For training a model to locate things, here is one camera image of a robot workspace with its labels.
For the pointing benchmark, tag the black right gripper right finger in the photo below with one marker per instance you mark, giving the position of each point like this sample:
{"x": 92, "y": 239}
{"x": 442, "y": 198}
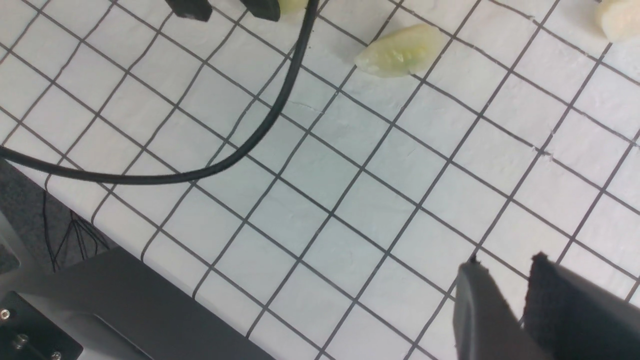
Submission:
{"x": 571, "y": 318}

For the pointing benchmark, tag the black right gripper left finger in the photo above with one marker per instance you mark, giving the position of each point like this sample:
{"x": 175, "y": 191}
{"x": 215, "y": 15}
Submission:
{"x": 485, "y": 327}

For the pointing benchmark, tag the green dumpling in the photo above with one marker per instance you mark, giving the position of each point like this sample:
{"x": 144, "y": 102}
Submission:
{"x": 291, "y": 7}
{"x": 404, "y": 52}

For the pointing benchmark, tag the white dumpling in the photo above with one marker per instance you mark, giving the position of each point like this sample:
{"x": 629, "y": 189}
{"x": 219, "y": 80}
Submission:
{"x": 619, "y": 20}

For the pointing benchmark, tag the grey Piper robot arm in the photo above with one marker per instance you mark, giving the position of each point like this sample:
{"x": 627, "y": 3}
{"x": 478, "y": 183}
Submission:
{"x": 114, "y": 307}

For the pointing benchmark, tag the checkered white tablecloth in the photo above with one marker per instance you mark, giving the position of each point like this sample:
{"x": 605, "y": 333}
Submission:
{"x": 340, "y": 235}

